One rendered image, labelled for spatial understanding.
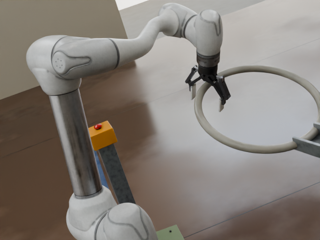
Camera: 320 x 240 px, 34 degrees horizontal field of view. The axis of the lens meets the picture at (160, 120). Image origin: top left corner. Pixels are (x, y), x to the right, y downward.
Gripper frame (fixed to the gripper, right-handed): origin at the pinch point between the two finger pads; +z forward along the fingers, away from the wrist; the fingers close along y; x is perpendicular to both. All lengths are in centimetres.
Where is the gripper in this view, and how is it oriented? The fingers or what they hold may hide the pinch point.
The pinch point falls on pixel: (206, 102)
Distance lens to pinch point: 213.9
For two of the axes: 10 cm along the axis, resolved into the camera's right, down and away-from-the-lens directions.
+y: 8.0, 3.8, -4.6
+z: 0.4, 7.3, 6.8
